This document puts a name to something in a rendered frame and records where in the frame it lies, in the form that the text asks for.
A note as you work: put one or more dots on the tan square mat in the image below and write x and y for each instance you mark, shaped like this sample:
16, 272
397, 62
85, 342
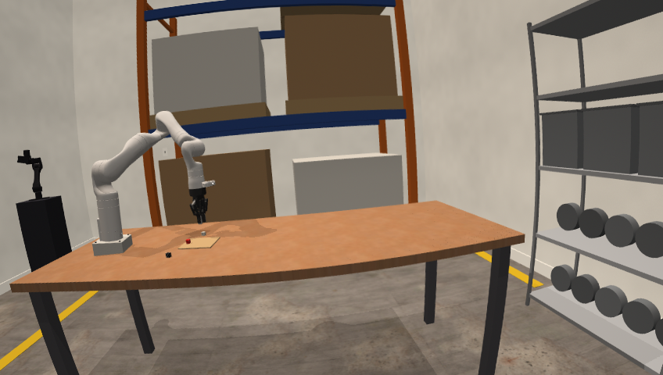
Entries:
202, 242

